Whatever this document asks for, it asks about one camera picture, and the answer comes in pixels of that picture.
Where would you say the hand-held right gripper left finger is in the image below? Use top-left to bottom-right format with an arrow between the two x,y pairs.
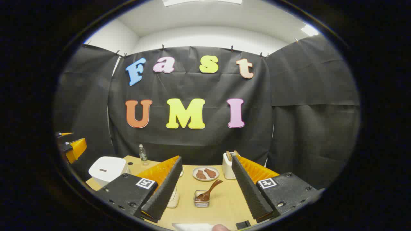
96,156 -> 183,223

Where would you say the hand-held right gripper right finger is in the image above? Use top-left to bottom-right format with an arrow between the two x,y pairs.
231,155 -> 321,223

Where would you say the white rice cooker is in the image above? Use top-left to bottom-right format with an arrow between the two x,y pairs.
88,156 -> 129,187

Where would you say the metal wire chopstick holder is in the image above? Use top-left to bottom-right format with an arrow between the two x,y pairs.
193,190 -> 210,208

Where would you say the brown wooden spoon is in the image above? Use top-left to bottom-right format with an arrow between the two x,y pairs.
195,179 -> 223,202

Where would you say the white toaster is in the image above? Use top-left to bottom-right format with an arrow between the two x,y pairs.
222,152 -> 238,180

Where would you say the white round plate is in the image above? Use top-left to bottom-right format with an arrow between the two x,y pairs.
192,166 -> 220,182

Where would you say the clear plastic water bottle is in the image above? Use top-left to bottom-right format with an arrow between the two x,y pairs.
139,144 -> 149,166

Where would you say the white cloth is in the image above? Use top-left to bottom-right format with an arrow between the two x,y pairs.
172,223 -> 215,231

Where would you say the black backdrop cloth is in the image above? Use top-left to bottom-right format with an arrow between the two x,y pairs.
53,34 -> 360,190

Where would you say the ceiling light panel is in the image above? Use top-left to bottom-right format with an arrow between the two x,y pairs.
300,24 -> 320,36
162,0 -> 243,7

